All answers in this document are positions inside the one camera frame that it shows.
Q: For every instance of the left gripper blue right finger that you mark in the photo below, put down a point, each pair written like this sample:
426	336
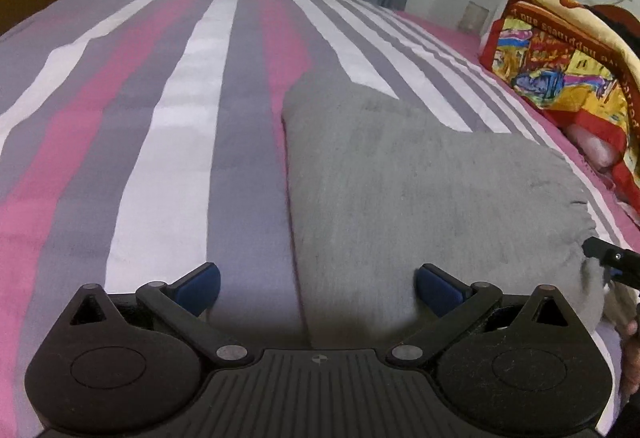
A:
458	308

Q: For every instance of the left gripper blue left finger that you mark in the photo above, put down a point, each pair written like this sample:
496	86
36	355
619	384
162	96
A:
179	306

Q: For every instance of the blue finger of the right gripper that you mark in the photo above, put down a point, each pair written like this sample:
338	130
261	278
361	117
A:
621	265

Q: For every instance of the grey pants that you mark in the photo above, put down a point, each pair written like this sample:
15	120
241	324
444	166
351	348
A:
379	188

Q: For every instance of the pink pillow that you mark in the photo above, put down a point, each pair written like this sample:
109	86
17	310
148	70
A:
600	154

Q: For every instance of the striped pink purple bedsheet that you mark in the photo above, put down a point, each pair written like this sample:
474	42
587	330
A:
141	138

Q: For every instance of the colourful folded blanket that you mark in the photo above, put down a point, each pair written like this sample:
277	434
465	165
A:
576	64

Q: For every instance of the wall socket plate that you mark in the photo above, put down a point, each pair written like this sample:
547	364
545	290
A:
473	19

